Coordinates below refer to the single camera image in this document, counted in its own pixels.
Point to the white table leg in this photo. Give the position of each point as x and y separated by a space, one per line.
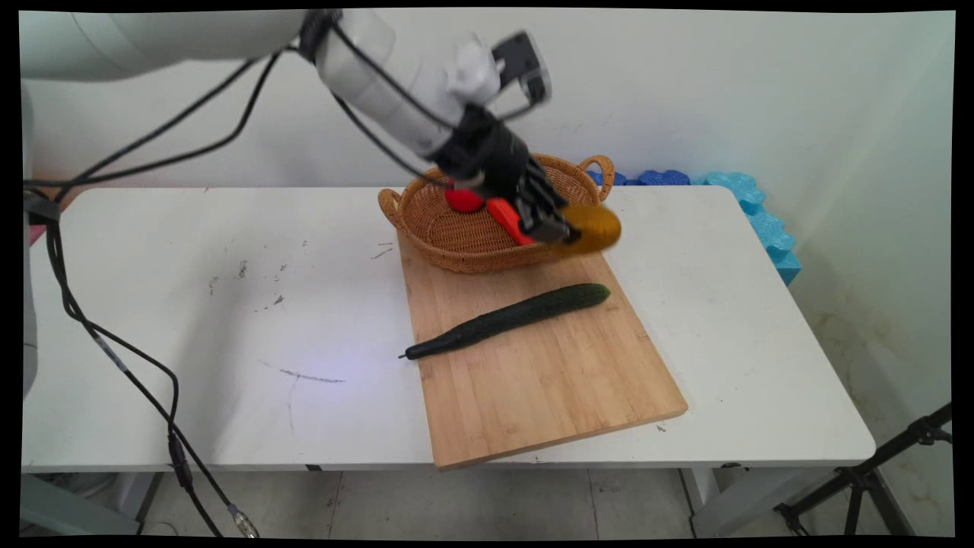
730 498

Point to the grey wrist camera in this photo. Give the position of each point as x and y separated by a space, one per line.
521 65

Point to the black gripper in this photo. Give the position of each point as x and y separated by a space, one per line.
487 156

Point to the yellow-brown toy potato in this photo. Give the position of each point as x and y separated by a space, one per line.
597 228

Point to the black tripod stand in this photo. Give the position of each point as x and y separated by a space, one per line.
864 479

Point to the dark blue foam piece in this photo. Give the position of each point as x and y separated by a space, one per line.
609 179
663 178

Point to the grey table foot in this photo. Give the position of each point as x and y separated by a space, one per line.
68 510

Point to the wooden cutting board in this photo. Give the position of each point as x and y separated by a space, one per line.
533 388

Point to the red toy tomato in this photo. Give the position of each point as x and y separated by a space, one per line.
463 200

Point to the dark green toy cucumber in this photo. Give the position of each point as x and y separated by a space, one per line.
510 317

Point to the orange toy carrot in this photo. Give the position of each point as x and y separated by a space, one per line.
505 217

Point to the pink object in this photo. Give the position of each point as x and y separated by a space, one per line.
35 232

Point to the woven wicker basket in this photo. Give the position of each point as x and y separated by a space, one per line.
456 232

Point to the light blue foam mat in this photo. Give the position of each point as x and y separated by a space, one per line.
768 228

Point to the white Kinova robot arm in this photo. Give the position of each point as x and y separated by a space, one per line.
152 42

